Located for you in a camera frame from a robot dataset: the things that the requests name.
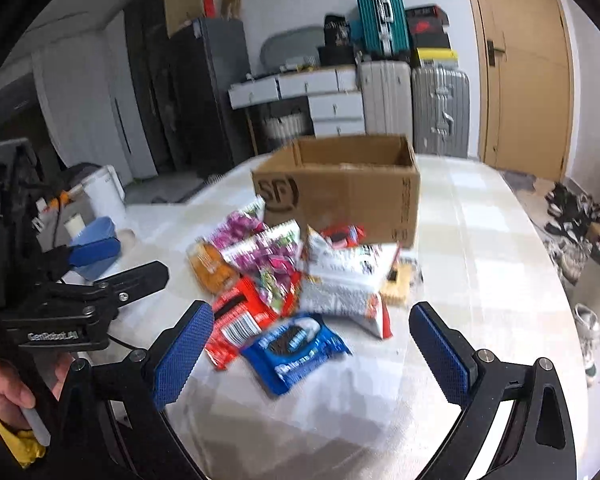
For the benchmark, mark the white wardrobe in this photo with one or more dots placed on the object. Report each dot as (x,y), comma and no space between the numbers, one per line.
(80,100)

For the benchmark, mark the black round box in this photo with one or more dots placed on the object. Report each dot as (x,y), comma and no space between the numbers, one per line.
(336,40)

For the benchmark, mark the tall black cabinet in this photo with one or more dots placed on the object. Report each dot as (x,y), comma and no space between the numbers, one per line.
(195,95)

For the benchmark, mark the orange snack packet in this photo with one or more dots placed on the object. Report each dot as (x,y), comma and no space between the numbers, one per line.
(210,267)

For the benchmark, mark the white suitcase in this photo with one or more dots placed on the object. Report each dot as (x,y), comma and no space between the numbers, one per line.
(385,97)

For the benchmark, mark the purple candy packet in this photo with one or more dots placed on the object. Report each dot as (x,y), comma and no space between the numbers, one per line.
(275,290)
(267,250)
(235,225)

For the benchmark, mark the black box red print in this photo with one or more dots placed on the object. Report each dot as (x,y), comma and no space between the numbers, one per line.
(427,27)

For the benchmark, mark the white woven basket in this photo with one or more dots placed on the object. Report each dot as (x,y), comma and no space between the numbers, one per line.
(285,127)

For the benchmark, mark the flat brown cardboard box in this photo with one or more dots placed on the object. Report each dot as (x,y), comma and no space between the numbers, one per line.
(180,2)

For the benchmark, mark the blue bowl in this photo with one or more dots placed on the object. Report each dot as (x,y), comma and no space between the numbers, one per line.
(97,227)

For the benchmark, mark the person's left hand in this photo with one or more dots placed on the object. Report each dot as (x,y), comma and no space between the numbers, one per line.
(2,385)

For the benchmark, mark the white cup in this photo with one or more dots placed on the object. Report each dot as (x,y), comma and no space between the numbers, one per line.
(74,226)

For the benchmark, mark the white chip bag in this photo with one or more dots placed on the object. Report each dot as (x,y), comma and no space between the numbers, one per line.
(340,285)

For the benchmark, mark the teal suitcase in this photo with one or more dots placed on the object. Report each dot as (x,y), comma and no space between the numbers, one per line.
(380,15)

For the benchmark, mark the white sneaker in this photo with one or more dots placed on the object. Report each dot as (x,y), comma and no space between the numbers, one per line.
(592,330)

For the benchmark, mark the beige paper cup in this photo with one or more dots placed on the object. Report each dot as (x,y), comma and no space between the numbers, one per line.
(125,237)

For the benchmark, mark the brown cardboard box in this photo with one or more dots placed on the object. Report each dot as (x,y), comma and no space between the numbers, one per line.
(180,2)
(340,195)

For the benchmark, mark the blue cookie packet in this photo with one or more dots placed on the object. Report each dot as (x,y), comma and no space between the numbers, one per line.
(295,350)

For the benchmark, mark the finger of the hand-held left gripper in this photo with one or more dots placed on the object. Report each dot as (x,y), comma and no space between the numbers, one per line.
(95,252)
(135,280)

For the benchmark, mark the silver suitcase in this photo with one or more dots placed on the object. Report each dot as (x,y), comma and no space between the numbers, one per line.
(440,110)

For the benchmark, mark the pile of shoes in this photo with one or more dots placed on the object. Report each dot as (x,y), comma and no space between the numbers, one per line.
(575,220)

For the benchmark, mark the brown paper bag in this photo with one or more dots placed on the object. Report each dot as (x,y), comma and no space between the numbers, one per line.
(231,4)

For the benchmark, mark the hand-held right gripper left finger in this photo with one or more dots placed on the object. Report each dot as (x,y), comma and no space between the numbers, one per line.
(182,355)

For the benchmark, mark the person's left forearm yellow sleeve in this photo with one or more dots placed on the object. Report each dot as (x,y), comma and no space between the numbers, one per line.
(20,447)

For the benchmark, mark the small red cookie packet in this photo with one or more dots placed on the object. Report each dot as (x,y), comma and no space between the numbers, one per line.
(342,235)

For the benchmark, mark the wooden door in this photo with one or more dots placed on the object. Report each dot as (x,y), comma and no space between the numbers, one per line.
(530,85)

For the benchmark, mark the white electric kettle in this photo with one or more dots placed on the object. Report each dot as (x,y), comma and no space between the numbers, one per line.
(105,190)

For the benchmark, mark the white drawer desk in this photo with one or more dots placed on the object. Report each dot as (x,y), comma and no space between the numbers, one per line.
(330,105)

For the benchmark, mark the grey oval tray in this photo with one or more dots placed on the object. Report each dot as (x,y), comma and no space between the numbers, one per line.
(290,47)

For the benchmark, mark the clear cracker packet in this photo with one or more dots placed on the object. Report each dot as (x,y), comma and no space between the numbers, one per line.
(397,285)

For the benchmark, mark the yellow black box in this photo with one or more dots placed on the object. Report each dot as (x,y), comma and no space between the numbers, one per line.
(435,56)

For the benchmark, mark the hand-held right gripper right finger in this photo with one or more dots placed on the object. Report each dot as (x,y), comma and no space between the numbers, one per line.
(440,355)

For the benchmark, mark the large red snack packet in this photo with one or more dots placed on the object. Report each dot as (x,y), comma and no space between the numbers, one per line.
(230,325)

